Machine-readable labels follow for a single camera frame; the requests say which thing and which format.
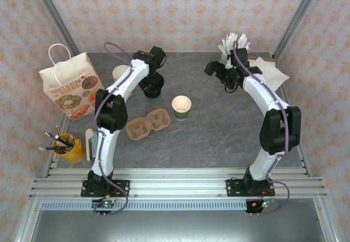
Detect aluminium frame post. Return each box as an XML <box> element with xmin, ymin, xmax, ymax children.
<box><xmin>273</xmin><ymin>0</ymin><xmax>326</xmax><ymax>60</ymax></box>
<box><xmin>28</xmin><ymin>0</ymin><xmax>83</xmax><ymax>62</ymax></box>

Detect green paper coffee cup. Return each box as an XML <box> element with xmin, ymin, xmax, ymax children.
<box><xmin>171</xmin><ymin>95</ymin><xmax>192</xmax><ymax>121</ymax></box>

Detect grey metal base panel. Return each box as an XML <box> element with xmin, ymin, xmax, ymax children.
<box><xmin>16</xmin><ymin>209</ymin><xmax>337</xmax><ymax>242</ymax></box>

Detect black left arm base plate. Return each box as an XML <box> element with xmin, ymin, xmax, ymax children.
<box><xmin>80</xmin><ymin>180</ymin><xmax>131</xmax><ymax>198</ymax></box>

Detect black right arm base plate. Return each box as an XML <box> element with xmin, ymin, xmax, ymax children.
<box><xmin>225</xmin><ymin>179</ymin><xmax>276</xmax><ymax>198</ymax></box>

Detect black pen silver tip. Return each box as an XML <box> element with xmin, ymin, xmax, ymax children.
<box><xmin>45</xmin><ymin>132</ymin><xmax>72</xmax><ymax>147</ymax></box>

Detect stack of green paper cups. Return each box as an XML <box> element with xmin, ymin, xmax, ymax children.
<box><xmin>112</xmin><ymin>64</ymin><xmax>135</xmax><ymax>97</ymax></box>

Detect stack of black lids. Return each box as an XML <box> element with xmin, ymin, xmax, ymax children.
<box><xmin>142</xmin><ymin>82</ymin><xmax>162</xmax><ymax>98</ymax></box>

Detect brown cardboard tray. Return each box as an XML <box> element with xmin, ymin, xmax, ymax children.
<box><xmin>237</xmin><ymin>55</ymin><xmax>282</xmax><ymax>95</ymax></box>

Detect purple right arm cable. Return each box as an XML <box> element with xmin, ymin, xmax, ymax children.
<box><xmin>232</xmin><ymin>41</ymin><xmax>290</xmax><ymax>215</ymax></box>

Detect brown pulp cup carrier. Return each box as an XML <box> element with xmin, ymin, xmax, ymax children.
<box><xmin>125</xmin><ymin>108</ymin><xmax>172</xmax><ymax>141</ymax></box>

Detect aluminium mounting rails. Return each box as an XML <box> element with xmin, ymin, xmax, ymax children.
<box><xmin>28</xmin><ymin>167</ymin><xmax>328</xmax><ymax>199</ymax></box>

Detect grey slotted cable duct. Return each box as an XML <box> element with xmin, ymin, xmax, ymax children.
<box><xmin>39</xmin><ymin>200</ymin><xmax>248</xmax><ymax>212</ymax></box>

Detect printed white paper bag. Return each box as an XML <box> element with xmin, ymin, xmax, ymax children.
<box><xmin>38</xmin><ymin>44</ymin><xmax>106</xmax><ymax>121</ymax></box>

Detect yellow mug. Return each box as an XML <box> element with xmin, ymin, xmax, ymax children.
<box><xmin>51</xmin><ymin>133</ymin><xmax>86</xmax><ymax>163</ymax></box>

